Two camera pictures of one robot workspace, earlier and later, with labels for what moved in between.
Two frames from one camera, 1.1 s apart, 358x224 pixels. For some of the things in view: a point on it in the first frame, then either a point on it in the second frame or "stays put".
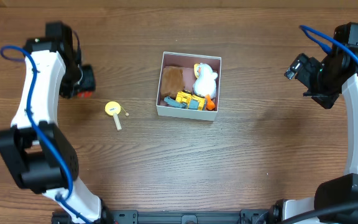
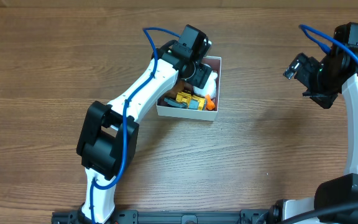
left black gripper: x=84 y=82 → x=202 y=76
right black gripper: x=319 y=97 stays put
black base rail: x=185 y=216 stays put
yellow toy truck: x=187 y=99 stays put
